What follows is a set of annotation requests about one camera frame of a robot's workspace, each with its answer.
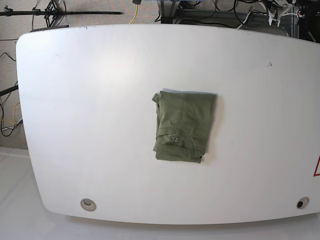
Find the yellow cable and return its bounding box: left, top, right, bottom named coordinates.
left=128, top=2, right=140, bottom=25

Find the black tripod stand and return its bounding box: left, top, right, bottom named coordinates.
left=0, top=0, right=123, bottom=28

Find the left table grommet hole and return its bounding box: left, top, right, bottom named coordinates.
left=80, top=198, right=97, bottom=212

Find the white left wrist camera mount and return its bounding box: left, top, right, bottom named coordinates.
left=265, top=0, right=297, bottom=27

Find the green T-shirt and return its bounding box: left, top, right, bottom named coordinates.
left=152, top=91, right=217, bottom=164

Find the right table grommet hole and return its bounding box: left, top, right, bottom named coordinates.
left=296, top=197, right=310, bottom=209

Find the table grommet hole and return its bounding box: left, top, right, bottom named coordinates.
left=80, top=198, right=97, bottom=212
left=296, top=197, right=310, bottom=209

